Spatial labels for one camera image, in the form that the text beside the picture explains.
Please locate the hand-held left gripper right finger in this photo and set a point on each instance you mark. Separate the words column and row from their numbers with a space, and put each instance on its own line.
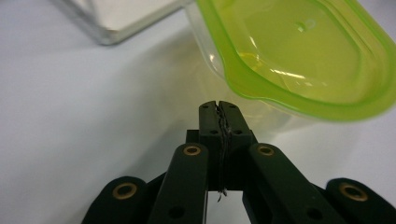
column 236, row 127

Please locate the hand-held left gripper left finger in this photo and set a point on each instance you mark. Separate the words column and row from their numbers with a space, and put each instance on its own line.
column 209, row 130

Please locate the yellow-green lidded container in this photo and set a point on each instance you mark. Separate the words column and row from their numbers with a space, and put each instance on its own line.
column 299, row 53

